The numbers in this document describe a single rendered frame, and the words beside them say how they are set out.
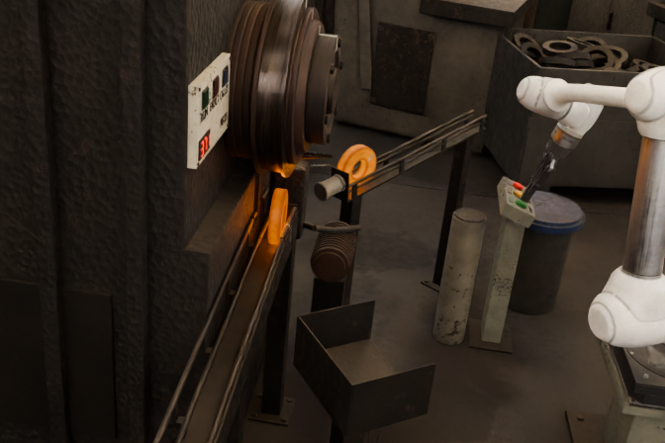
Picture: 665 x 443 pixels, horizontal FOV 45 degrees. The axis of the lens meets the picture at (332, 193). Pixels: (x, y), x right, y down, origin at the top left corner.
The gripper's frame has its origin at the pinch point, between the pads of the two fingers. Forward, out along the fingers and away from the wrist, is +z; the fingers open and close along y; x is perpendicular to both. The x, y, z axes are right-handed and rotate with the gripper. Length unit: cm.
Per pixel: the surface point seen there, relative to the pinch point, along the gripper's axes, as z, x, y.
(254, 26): -31, -99, 71
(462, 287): 42.6, -1.9, 2.3
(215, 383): 31, -71, 118
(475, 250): 27.9, -5.0, 1.2
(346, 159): 12, -61, 17
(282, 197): 11, -75, 63
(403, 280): 74, -13, -40
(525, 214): 5.9, 1.9, 4.5
